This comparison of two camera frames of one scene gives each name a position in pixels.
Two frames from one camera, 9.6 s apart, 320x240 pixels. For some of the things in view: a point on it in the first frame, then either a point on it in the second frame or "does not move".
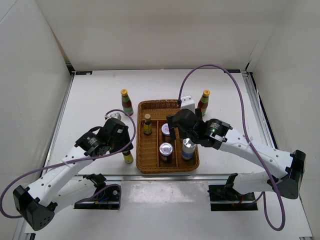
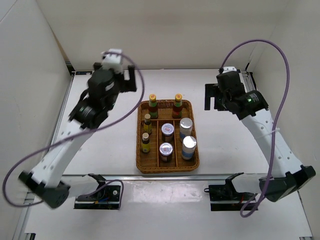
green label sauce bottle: [127, 103] -> [152, 106]
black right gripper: [172, 127] -> [211, 91]
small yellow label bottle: [147, 127] does not move
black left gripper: [126, 144] -> [129, 85]
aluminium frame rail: [199, 178] does not move
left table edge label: [83, 72] does not move
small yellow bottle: [128, 156] -> [146, 144]
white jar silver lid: [188, 148] does not move
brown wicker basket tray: [156, 152] does not move
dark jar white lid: [165, 150] does not move
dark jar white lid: [165, 131] does not move
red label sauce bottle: [203, 103] -> [177, 107]
